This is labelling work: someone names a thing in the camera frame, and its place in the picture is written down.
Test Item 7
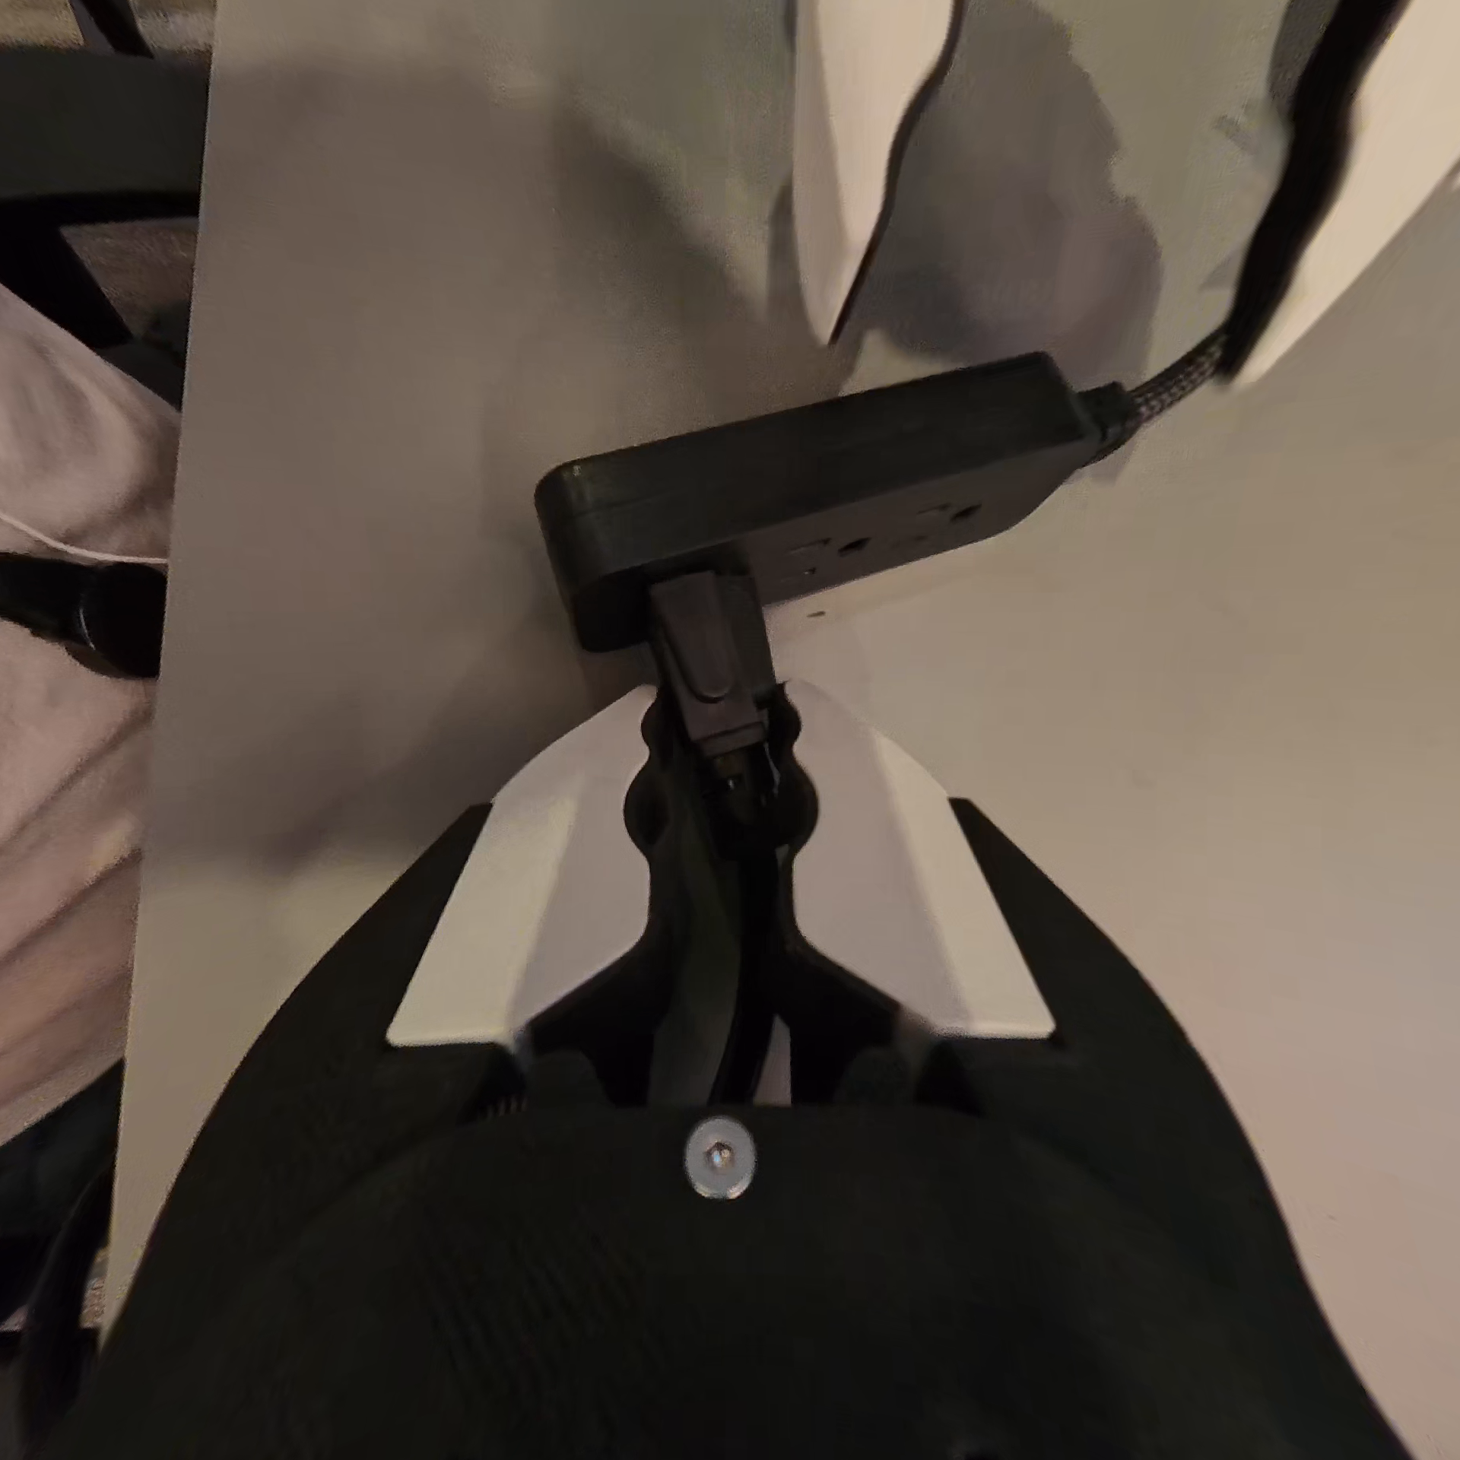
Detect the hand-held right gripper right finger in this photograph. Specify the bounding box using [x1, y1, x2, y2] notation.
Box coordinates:
[775, 678, 1056, 1041]

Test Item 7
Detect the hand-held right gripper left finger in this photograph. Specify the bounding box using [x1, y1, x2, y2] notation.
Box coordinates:
[387, 684, 674, 1048]

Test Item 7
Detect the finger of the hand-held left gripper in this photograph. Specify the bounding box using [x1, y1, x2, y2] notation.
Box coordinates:
[792, 0, 971, 349]
[1225, 0, 1460, 389]

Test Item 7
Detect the thick black power cord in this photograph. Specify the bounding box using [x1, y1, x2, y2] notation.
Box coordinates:
[648, 573, 789, 1105]

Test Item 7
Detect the black power strip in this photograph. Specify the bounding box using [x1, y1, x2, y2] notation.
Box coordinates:
[533, 351, 1095, 653]

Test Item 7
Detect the black braided cable with plug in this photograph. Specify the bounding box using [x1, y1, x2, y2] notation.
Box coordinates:
[1077, 319, 1244, 462]

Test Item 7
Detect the person's pale shirt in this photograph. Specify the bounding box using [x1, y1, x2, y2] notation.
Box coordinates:
[0, 285, 184, 1142]

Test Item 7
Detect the black strap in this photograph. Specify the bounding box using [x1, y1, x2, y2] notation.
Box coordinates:
[0, 552, 166, 679]

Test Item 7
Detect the dark furniture frame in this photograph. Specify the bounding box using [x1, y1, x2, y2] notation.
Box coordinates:
[0, 0, 219, 401]

